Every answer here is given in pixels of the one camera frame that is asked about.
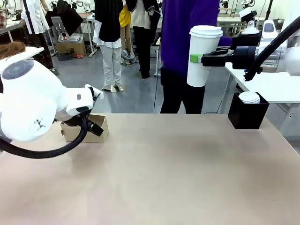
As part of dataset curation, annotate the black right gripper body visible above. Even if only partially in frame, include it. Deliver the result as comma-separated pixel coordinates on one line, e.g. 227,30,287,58
225,32,262,70

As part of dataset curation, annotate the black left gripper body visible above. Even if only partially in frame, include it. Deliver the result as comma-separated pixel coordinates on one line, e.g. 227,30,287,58
55,115,83,128

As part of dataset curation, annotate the tall white lidded paper cup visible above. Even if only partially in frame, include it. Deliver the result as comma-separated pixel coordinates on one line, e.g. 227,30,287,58
187,25,224,88

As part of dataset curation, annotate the person's left forearm purple sleeve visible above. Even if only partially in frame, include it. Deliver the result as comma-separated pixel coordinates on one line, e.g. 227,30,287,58
218,36,233,48

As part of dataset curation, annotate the brown cardboard drink carrier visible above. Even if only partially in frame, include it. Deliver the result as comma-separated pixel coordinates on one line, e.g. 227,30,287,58
60,113,110,144

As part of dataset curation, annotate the white cup lids stack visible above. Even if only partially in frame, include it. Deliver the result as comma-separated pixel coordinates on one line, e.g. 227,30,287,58
238,91,261,105

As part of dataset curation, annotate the white background desk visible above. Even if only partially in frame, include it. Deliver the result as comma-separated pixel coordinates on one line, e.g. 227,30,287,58
217,15,247,27

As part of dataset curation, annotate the person in purple hoodie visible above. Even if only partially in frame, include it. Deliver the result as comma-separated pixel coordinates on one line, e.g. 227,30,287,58
160,0,233,114

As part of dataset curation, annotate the large white work table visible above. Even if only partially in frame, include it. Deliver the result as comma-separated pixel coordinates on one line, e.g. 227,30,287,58
224,63,300,105

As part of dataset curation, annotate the black tripod pole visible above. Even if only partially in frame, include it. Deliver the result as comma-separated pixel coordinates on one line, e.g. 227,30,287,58
265,0,274,21

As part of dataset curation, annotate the black square holder box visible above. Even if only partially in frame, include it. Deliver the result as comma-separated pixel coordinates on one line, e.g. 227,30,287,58
227,92,270,130

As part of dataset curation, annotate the small black floor crate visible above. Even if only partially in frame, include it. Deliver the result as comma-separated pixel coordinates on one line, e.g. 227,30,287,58
57,53,73,62

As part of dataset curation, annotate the large brown cardboard box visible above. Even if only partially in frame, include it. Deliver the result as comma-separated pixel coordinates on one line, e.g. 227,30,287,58
55,40,88,58

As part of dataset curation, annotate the bystander in beige-black jacket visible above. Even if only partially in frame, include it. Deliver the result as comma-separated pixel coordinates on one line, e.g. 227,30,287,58
126,0,162,80

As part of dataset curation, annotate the white side table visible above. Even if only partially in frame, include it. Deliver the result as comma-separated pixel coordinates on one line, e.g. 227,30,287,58
0,46,45,65

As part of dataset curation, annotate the grey plastic bin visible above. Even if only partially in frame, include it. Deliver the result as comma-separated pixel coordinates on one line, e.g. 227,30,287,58
57,32,84,44

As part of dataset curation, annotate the brown furry bundle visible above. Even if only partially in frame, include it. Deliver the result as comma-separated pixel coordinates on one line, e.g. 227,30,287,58
0,41,27,60

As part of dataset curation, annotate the bystander in yellow top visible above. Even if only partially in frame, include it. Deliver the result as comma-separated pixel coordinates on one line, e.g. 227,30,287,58
119,4,132,67

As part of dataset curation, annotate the bystander in black-white top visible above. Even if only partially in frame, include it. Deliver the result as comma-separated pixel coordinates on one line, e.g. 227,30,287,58
93,0,125,92

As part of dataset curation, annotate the black hanging cloth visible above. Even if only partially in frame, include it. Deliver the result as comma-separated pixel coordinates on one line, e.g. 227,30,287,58
45,0,84,38

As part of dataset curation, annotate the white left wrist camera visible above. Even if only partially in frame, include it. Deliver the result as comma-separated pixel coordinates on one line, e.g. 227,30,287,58
84,83,105,104

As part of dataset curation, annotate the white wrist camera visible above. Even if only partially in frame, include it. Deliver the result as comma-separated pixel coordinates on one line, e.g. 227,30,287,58
84,83,105,104
239,7,260,35

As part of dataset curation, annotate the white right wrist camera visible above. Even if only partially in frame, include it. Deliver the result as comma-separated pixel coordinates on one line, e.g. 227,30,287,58
239,7,260,35

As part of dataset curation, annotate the black left arm cable sleeve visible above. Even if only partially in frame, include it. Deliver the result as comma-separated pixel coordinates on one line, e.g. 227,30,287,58
0,114,91,160

